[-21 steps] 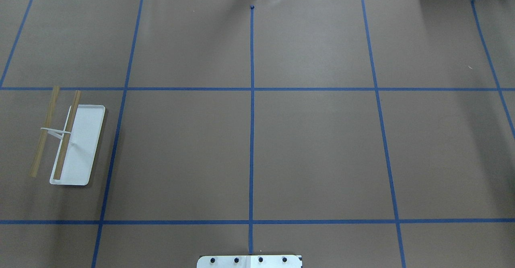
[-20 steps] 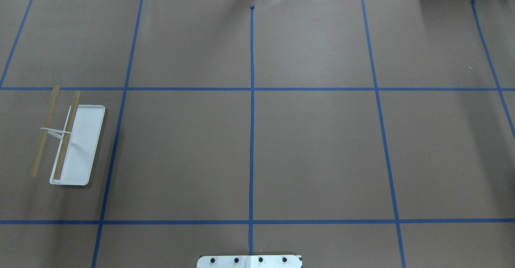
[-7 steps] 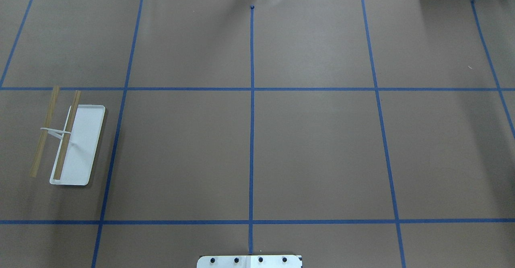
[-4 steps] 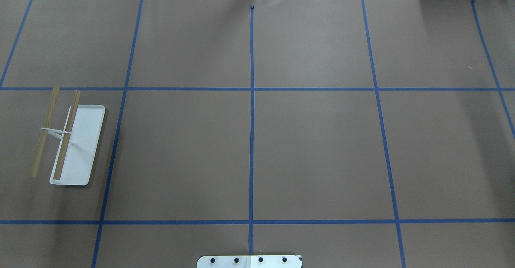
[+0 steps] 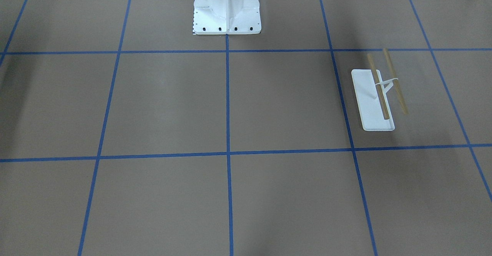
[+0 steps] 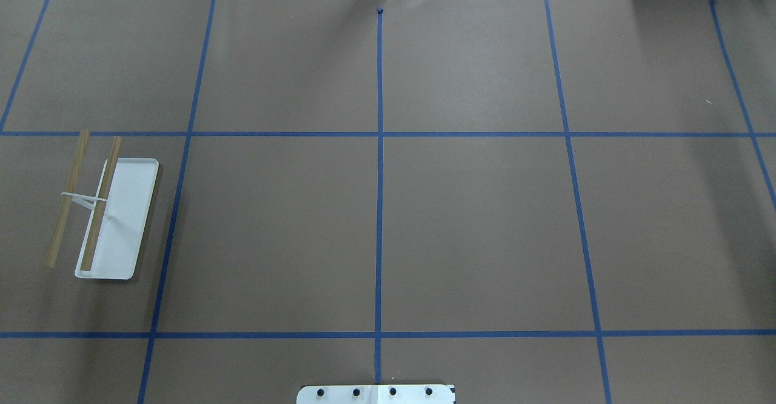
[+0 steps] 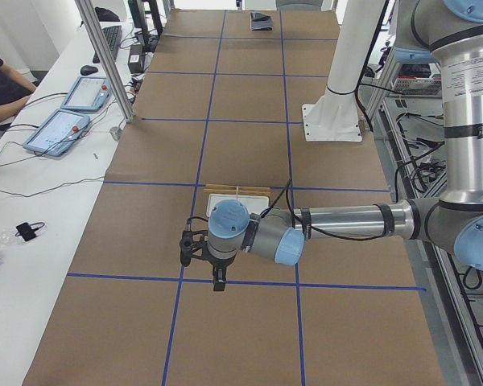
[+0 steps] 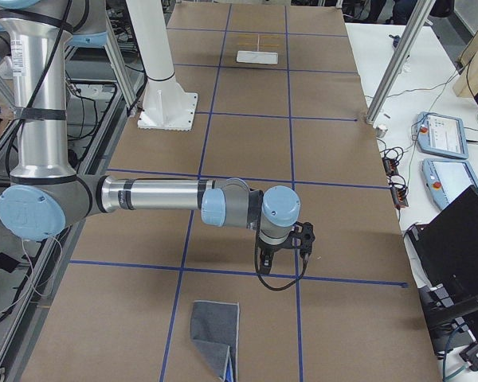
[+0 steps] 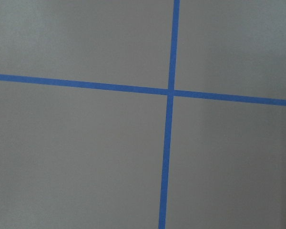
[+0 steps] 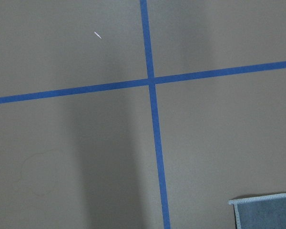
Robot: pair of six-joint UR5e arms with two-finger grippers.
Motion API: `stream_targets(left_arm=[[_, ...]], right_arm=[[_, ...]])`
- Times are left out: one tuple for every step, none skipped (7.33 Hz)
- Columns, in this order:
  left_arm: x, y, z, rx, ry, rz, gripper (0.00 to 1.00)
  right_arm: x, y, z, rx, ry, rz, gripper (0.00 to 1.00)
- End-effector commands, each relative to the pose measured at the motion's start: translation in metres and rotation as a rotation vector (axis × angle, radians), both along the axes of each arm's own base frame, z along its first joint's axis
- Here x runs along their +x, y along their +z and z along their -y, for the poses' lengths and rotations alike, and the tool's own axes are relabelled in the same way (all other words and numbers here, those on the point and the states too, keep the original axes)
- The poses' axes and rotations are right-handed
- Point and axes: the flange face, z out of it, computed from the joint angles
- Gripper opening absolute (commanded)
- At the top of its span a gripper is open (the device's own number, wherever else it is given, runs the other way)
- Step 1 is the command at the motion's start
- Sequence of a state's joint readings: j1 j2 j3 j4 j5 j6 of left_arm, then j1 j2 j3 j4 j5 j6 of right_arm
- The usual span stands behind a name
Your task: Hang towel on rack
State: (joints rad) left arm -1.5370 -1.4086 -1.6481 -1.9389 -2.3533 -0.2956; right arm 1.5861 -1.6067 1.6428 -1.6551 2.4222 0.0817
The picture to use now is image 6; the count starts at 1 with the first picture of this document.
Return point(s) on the white wooden towel rack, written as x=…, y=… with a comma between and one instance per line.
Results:
x=119, y=212

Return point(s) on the white camera pillar with base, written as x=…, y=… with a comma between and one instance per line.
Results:
x=402, y=393

